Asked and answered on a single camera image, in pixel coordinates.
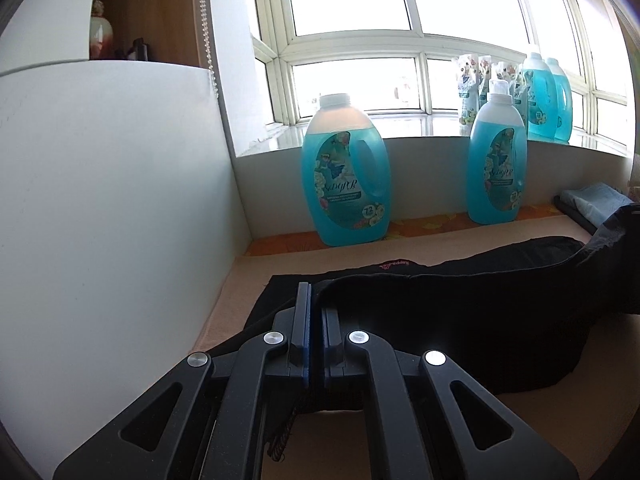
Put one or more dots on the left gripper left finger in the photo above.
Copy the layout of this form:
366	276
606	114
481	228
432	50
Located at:
210	416

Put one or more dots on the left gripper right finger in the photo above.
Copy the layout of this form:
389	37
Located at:
426	418

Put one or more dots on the black pants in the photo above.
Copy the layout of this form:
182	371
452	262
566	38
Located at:
551	324

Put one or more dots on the white wardrobe cabinet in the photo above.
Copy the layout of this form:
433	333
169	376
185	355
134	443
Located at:
120	220

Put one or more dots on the folded black garment stack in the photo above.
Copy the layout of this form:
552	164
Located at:
574	214

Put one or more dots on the blue detergent bottle left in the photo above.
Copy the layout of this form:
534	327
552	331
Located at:
346	174

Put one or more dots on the blue detergent bottle middle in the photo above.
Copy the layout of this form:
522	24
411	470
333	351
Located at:
497	160

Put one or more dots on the folded light blue cloth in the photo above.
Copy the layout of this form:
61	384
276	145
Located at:
595	202

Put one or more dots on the refill pouch on sill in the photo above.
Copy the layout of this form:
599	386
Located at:
483	79
467	88

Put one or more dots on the far blue bottle on sill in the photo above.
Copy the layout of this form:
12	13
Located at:
565	101

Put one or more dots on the blue detergent bottle on sill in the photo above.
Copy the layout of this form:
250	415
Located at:
542	101

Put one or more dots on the dark bottle on shelf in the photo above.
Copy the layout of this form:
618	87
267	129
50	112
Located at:
139	51

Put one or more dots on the red white vase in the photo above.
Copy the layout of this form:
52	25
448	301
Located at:
101	33

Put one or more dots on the white window frame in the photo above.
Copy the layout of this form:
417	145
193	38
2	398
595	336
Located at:
402	56

